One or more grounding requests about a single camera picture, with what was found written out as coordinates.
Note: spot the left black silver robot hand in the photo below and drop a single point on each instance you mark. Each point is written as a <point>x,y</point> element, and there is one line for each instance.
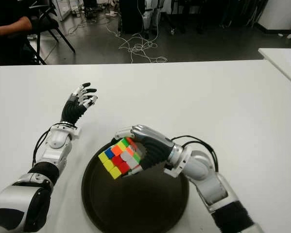
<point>70,111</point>

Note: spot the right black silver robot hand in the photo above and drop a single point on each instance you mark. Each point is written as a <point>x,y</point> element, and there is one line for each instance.
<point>155,148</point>

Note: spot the multicoloured Rubik's cube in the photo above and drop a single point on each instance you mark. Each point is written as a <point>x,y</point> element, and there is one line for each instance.
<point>116,157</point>

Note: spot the right silver black robot arm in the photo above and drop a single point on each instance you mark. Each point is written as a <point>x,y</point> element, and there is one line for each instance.
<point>215,184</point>

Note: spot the left silver black robot arm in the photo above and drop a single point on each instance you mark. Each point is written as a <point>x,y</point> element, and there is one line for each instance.
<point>26,194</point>

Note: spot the dark brown round plate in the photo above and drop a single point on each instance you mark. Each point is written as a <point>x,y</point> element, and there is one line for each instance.
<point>135,206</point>

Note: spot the black folding chair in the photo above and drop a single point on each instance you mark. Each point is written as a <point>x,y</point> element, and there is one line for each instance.
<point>50,23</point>

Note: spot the seated person in black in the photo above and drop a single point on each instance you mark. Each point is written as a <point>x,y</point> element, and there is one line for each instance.
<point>6,41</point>

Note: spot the white glass display case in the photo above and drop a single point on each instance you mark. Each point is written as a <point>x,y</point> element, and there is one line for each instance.
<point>61,9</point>

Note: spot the black floor cabinet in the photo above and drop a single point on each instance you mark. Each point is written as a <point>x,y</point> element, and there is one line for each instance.
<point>131,17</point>

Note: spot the standing white humanoid robot legs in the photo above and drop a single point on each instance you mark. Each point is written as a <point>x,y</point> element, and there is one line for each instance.
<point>150,17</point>

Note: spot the white side table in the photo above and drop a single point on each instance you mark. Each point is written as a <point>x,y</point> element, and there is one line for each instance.
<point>281,60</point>

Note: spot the white cabinet with black base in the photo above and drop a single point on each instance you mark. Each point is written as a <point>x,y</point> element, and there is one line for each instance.
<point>279,12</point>

